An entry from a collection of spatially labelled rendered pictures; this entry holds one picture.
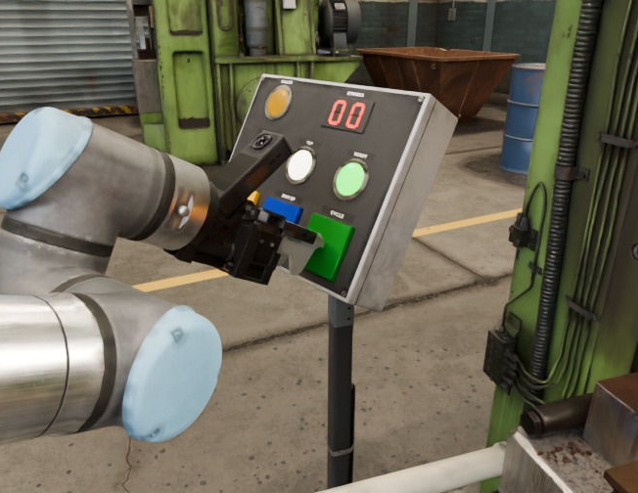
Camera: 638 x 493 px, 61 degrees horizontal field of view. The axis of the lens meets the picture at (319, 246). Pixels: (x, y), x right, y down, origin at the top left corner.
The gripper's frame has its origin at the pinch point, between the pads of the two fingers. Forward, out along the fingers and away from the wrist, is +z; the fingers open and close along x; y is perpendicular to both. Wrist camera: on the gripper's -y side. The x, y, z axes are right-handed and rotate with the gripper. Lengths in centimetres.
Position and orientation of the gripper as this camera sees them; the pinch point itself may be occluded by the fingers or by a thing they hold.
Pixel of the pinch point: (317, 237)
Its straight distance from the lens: 70.9
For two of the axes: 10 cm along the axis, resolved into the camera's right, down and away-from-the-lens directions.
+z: 6.3, 2.3, 7.4
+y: -3.7, 9.3, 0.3
